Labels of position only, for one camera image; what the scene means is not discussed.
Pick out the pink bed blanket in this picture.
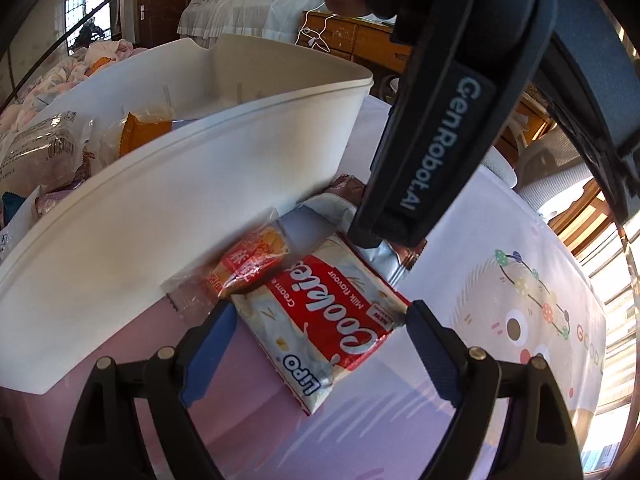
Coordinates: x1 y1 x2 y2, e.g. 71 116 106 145
1 39 145 133

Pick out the brown chocolate bar wrapper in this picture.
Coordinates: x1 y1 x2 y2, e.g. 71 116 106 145
324 174 366 207

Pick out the small red orange snack pack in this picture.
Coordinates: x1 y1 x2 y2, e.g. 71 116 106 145
162 208 294 318

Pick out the red white Coolatea packet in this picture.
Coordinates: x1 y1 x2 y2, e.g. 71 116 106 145
231 234 408 415

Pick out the white lace covered furniture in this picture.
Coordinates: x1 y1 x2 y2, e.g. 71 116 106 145
177 0 326 48

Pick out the large clear printed snack bag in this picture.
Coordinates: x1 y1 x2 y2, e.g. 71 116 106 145
1 110 88 197

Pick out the grey office chair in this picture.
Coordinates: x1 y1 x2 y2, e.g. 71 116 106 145
483 126 592 222

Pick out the white charging cable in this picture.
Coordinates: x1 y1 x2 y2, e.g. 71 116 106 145
294 0 333 53

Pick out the silver foil snack packet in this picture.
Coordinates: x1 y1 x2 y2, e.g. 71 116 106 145
297 192 430 290

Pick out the orange white snack bar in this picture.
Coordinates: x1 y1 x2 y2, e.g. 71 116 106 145
117 113 172 157

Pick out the white plastic storage bin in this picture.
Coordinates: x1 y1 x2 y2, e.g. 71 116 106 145
1 35 373 394

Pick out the wooden desk with drawers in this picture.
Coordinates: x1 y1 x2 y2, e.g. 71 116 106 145
295 11 555 165

